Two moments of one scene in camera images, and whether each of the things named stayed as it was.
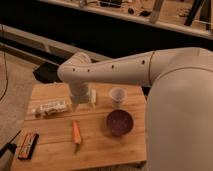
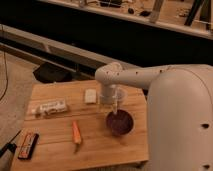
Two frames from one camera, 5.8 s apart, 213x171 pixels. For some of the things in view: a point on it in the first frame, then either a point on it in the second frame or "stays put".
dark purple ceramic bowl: x=119 y=122 stays put
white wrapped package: x=49 y=108 stays put
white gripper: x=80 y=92 → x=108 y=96
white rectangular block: x=93 y=95 stays put
